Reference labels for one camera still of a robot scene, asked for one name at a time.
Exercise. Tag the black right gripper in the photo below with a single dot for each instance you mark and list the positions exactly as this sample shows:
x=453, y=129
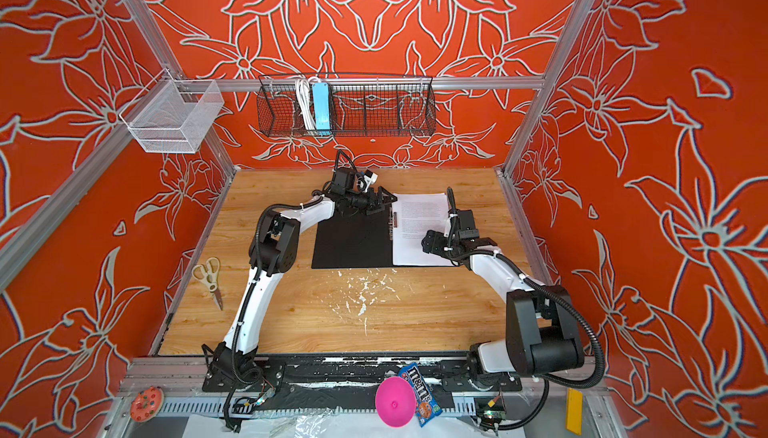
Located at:
x=436, y=246

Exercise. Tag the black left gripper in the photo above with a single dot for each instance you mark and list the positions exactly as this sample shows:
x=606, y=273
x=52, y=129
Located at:
x=374, y=204

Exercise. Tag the blue folder black inside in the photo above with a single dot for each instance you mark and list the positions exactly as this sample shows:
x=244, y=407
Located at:
x=352, y=239

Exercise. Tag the printed paper sheet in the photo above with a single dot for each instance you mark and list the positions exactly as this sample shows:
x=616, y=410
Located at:
x=418, y=213

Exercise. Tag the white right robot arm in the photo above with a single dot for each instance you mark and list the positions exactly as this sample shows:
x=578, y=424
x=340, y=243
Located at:
x=545, y=335

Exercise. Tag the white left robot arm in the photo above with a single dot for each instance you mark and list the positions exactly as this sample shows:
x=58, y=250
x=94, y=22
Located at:
x=272, y=253

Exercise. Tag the metal folder clip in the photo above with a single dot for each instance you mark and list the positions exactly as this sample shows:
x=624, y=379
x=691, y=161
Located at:
x=393, y=223

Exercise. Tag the blue box in basket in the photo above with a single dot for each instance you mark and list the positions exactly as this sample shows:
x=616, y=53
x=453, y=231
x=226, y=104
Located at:
x=321, y=102

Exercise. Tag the pink funnel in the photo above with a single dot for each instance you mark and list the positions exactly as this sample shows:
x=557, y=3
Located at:
x=395, y=402

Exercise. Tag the blue candy bag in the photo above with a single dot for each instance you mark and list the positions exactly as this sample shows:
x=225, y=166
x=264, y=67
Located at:
x=427, y=407

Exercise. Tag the yellow block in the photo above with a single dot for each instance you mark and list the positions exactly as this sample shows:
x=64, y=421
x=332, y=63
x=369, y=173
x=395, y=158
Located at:
x=574, y=411

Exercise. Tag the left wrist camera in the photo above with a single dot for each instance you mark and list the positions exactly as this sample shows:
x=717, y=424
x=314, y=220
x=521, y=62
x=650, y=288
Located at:
x=365, y=180

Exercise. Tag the black wire wall basket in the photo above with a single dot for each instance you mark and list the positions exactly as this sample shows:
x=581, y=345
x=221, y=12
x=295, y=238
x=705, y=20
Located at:
x=361, y=105

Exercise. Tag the scissors with cream handles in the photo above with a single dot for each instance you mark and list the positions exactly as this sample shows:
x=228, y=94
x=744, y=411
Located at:
x=207, y=273

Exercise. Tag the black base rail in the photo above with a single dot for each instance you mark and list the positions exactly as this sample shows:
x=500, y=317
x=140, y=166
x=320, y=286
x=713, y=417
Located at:
x=349, y=381

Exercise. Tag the white mesh wall basket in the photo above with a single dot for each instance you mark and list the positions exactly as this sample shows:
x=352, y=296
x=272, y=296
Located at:
x=168, y=119

